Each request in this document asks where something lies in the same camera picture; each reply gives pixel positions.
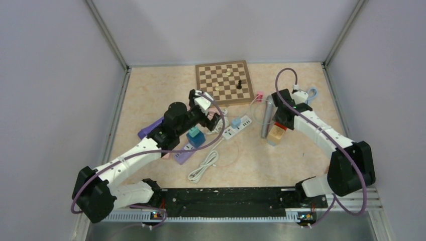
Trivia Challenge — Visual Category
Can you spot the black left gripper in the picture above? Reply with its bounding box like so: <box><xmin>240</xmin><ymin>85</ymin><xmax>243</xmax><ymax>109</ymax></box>
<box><xmin>176</xmin><ymin>90</ymin><xmax>223</xmax><ymax>136</ymax></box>

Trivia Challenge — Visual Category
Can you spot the red cube socket adapter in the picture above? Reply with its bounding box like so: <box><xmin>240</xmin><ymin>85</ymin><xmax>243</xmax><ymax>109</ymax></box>
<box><xmin>274</xmin><ymin>122</ymin><xmax>287</xmax><ymax>131</ymax></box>

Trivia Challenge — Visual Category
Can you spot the teal charger plug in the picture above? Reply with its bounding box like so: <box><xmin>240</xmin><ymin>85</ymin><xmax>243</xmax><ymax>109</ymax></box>
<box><xmin>187</xmin><ymin>127</ymin><xmax>200</xmax><ymax>138</ymax></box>

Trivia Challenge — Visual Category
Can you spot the wooden cube socket adapter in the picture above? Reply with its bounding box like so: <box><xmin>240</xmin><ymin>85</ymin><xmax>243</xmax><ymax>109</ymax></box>
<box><xmin>267</xmin><ymin>126</ymin><xmax>286</xmax><ymax>143</ymax></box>

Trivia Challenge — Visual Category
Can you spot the blue cube socket adapter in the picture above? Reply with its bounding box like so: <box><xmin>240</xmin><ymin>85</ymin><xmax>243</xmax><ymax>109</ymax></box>
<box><xmin>186</xmin><ymin>132</ymin><xmax>205</xmax><ymax>148</ymax></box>

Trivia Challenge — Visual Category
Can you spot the light blue charger plug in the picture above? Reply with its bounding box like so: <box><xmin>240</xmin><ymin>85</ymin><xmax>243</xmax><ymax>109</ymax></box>
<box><xmin>231</xmin><ymin>118</ymin><xmax>241</xmax><ymax>129</ymax></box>

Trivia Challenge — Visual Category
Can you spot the orange pink charger plug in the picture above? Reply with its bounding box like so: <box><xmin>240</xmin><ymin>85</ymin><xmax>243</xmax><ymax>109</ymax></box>
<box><xmin>207</xmin><ymin>110</ymin><xmax>218</xmax><ymax>120</ymax></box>

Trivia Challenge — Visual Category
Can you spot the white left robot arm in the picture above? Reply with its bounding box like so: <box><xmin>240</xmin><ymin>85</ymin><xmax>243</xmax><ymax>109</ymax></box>
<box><xmin>70</xmin><ymin>97</ymin><xmax>225</xmax><ymax>223</ymax></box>

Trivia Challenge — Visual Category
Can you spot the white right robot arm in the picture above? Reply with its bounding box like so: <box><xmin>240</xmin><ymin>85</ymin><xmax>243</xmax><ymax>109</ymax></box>
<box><xmin>271</xmin><ymin>89</ymin><xmax>376</xmax><ymax>207</ymax></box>

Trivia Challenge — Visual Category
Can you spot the silver microphone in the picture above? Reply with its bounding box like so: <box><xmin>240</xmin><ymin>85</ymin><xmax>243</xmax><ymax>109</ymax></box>
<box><xmin>260</xmin><ymin>95</ymin><xmax>275</xmax><ymax>139</ymax></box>

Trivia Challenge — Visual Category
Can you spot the light blue power strip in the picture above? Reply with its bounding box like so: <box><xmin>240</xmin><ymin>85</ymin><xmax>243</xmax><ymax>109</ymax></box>
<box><xmin>267</xmin><ymin>139</ymin><xmax>279</xmax><ymax>147</ymax></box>

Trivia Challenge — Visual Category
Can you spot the white power strip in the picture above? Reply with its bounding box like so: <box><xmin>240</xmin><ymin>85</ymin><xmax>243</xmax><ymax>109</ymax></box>
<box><xmin>222</xmin><ymin>115</ymin><xmax>252</xmax><ymax>140</ymax></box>

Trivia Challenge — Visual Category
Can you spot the pink toy brick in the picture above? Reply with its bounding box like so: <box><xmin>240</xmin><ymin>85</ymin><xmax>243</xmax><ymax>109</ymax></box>
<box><xmin>255</xmin><ymin>91</ymin><xmax>264</xmax><ymax>102</ymax></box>

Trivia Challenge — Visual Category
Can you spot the purple power strip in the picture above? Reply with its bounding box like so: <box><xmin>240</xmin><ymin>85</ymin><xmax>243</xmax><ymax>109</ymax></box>
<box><xmin>173</xmin><ymin>143</ymin><xmax>195</xmax><ymax>165</ymax></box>

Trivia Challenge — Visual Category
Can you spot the wooden chessboard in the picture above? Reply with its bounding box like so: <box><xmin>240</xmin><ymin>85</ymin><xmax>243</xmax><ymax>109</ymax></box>
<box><xmin>195</xmin><ymin>60</ymin><xmax>256</xmax><ymax>106</ymax></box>

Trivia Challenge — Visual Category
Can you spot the purple microphone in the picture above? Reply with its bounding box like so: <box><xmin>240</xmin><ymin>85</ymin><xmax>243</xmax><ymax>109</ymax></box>
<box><xmin>137</xmin><ymin>117</ymin><xmax>164</xmax><ymax>140</ymax></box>

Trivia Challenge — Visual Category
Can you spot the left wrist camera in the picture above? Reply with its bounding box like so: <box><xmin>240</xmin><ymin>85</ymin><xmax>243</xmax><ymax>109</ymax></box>
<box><xmin>188</xmin><ymin>89</ymin><xmax>214</xmax><ymax>115</ymax></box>

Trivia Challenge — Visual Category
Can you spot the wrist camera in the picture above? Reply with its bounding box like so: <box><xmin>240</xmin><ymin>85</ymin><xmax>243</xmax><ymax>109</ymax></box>
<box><xmin>188</xmin><ymin>89</ymin><xmax>214</xmax><ymax>115</ymax></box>
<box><xmin>291</xmin><ymin>84</ymin><xmax>309</xmax><ymax>104</ymax></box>

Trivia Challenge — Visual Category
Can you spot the white coiled power cable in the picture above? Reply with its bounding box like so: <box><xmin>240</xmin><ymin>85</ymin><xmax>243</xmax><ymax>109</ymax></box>
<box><xmin>204</xmin><ymin>108</ymin><xmax>230</xmax><ymax>136</ymax></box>

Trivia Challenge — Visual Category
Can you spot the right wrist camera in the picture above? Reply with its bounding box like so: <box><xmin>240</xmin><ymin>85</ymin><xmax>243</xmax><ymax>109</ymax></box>
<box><xmin>291</xmin><ymin>84</ymin><xmax>309</xmax><ymax>104</ymax></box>

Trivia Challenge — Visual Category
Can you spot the light blue coiled cable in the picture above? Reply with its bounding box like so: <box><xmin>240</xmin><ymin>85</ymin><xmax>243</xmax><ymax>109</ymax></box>
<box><xmin>306</xmin><ymin>87</ymin><xmax>319</xmax><ymax>105</ymax></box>

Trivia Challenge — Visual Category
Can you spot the white flat coiled cable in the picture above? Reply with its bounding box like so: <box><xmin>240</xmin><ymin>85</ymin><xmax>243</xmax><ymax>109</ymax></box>
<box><xmin>187</xmin><ymin>137</ymin><xmax>224</xmax><ymax>184</ymax></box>

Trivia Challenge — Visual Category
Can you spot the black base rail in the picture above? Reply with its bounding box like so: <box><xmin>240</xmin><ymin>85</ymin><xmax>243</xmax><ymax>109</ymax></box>
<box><xmin>142</xmin><ymin>179</ymin><xmax>328</xmax><ymax>218</ymax></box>

